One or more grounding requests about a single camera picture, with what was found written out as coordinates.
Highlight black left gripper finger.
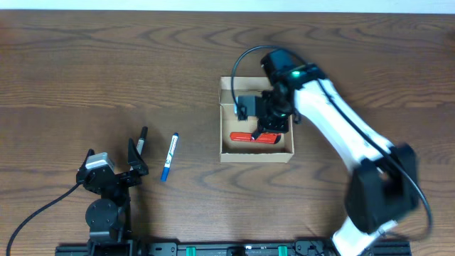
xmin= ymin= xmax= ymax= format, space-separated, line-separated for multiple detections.
xmin=83 ymin=149 xmax=95 ymax=167
xmin=128 ymin=139 xmax=149 ymax=176

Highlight red utility knife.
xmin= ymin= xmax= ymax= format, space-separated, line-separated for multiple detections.
xmin=230 ymin=132 xmax=282 ymax=144

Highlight black marker pen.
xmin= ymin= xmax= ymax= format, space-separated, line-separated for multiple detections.
xmin=136 ymin=127 xmax=148 ymax=155

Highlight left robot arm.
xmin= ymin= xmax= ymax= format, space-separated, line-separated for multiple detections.
xmin=76 ymin=135 xmax=149 ymax=255

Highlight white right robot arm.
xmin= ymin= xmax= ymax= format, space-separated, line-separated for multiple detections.
xmin=255 ymin=48 xmax=419 ymax=255

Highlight blue marker pen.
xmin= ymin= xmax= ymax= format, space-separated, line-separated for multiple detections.
xmin=161 ymin=133 xmax=179 ymax=182

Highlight brown cardboard box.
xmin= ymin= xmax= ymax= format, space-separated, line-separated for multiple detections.
xmin=219 ymin=76 xmax=294 ymax=163

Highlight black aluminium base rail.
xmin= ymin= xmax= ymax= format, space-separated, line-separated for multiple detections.
xmin=55 ymin=240 xmax=413 ymax=256

